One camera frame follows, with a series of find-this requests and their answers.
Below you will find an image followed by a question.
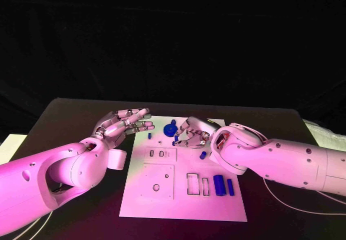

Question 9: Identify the white cable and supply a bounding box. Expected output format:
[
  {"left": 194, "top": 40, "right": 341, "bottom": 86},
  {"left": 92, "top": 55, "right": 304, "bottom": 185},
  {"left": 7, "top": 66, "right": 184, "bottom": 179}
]
[
  {"left": 314, "top": 190, "right": 346, "bottom": 201},
  {"left": 262, "top": 177, "right": 346, "bottom": 216},
  {"left": 27, "top": 210, "right": 54, "bottom": 240},
  {"left": 11, "top": 217, "right": 42, "bottom": 240}
]

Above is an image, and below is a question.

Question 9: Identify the blue gear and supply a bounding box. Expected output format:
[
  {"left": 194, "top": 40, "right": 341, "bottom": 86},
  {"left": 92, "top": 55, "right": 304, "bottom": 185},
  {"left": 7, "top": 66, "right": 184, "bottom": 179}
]
[{"left": 163, "top": 123, "right": 180, "bottom": 138}]

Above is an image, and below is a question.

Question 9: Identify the thin long blue cylinder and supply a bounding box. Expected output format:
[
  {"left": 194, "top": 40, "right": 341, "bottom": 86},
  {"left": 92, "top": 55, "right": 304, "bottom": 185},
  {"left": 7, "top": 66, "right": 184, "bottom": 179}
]
[{"left": 225, "top": 178, "right": 236, "bottom": 197}]

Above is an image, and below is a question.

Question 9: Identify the white task board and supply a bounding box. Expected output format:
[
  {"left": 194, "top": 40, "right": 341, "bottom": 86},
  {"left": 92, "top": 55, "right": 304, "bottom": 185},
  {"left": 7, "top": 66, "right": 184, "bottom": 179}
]
[{"left": 118, "top": 115, "right": 248, "bottom": 223}]

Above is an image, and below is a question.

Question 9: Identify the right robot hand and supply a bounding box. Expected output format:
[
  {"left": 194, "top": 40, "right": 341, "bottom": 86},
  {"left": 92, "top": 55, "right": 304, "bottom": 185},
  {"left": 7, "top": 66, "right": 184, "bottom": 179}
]
[{"left": 171, "top": 116, "right": 223, "bottom": 150}]

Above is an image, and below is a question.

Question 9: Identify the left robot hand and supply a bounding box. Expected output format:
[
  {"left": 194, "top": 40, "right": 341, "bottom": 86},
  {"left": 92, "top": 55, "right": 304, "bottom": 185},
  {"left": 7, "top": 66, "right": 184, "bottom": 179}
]
[{"left": 91, "top": 107, "right": 155, "bottom": 151}]

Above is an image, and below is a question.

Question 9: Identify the thick long blue cylinder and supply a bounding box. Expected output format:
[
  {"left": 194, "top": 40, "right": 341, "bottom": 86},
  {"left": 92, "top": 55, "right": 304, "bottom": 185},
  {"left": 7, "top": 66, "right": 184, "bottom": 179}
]
[{"left": 212, "top": 174, "right": 227, "bottom": 197}]

